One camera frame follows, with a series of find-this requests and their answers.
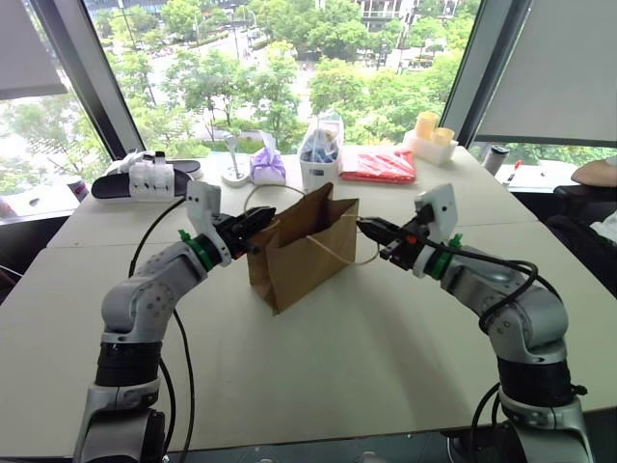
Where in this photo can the purple tissue pack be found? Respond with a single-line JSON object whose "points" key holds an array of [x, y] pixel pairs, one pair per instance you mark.
{"points": [[267, 166]]}

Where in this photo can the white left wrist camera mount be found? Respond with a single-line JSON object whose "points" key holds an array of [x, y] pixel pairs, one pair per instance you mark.
{"points": [[201, 202]]}

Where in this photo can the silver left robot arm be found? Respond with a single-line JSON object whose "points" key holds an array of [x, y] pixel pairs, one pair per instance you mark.
{"points": [[140, 299]]}

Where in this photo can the white cloth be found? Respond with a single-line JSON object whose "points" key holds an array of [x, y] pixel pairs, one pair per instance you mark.
{"points": [[606, 223]]}

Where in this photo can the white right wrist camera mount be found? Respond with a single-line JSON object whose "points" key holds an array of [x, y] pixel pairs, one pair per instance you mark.
{"points": [[442, 205]]}

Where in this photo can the red pen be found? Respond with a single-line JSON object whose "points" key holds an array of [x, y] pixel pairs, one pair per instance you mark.
{"points": [[514, 171]]}

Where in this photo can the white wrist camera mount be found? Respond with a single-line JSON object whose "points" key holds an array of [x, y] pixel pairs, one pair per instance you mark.
{"points": [[442, 205], [201, 202]]}

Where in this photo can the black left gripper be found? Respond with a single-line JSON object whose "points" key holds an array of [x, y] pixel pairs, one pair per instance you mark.
{"points": [[237, 237]]}

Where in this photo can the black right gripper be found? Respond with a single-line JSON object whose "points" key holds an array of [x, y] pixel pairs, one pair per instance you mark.
{"points": [[405, 246]]}

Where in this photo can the white plastic box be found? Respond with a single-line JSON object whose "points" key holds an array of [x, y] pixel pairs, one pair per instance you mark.
{"points": [[431, 150]]}

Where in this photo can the black chair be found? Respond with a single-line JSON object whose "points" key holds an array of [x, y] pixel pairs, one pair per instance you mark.
{"points": [[578, 231]]}

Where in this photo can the white plastic clip holder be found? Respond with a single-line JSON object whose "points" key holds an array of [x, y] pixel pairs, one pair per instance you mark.
{"points": [[150, 179]]}

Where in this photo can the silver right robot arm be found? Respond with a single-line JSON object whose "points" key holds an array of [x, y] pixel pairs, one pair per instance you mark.
{"points": [[525, 313]]}

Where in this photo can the yellow plastic cup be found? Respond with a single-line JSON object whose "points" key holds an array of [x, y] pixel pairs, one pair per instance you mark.
{"points": [[426, 126], [444, 137]]}

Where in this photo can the grey thermos cylinder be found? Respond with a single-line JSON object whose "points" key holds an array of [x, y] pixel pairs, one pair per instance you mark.
{"points": [[495, 159]]}

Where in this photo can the white bin with blue items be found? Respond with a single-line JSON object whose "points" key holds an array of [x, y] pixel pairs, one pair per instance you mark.
{"points": [[319, 169]]}

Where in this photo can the grey roller blind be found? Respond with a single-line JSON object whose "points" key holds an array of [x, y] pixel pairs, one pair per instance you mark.
{"points": [[559, 72], [24, 48]]}

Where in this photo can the red plastic bag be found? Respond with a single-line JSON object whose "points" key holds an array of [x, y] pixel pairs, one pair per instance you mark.
{"points": [[378, 166]]}

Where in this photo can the dark window frame post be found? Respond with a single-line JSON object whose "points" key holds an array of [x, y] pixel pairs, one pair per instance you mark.
{"points": [[91, 82], [474, 72]]}

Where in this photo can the black slipper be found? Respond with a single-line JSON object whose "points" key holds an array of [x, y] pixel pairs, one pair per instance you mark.
{"points": [[111, 187]]}

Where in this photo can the white gooseneck stand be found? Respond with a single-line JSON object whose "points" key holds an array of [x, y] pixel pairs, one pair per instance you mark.
{"points": [[235, 174]]}

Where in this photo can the brown paper bag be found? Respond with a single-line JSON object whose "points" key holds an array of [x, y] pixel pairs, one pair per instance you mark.
{"points": [[303, 260]]}

